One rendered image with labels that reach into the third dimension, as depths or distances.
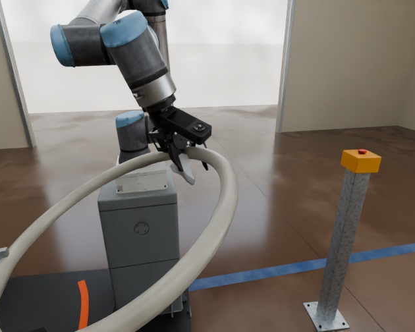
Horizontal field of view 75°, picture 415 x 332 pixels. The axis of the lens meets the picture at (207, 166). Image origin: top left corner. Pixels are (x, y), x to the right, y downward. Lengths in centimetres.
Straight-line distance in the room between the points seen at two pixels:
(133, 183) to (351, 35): 587
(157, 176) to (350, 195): 97
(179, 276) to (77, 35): 55
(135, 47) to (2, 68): 520
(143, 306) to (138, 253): 127
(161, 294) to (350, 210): 131
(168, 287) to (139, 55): 41
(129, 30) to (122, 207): 103
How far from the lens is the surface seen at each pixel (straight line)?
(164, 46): 127
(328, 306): 195
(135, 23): 57
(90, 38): 70
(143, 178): 144
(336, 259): 171
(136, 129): 141
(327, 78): 646
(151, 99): 57
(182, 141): 61
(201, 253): 35
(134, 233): 153
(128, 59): 56
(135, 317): 35
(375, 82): 722
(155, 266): 167
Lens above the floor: 150
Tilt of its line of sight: 22 degrees down
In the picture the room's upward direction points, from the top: straight up
